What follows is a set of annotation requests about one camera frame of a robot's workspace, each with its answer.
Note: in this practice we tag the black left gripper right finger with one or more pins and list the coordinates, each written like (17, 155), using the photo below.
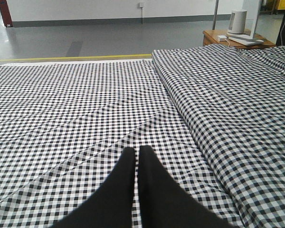
(163, 203)

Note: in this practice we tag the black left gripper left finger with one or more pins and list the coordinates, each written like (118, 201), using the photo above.
(111, 205)

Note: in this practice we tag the checkered bed sheet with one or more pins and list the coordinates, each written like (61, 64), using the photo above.
(63, 128)

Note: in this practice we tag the white desk lamp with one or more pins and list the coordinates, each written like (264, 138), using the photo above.
(249, 39)

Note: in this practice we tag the white charger adapter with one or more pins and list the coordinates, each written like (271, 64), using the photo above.
(221, 38)

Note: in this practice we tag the white cylindrical appliance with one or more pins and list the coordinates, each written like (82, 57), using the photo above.
(237, 22)

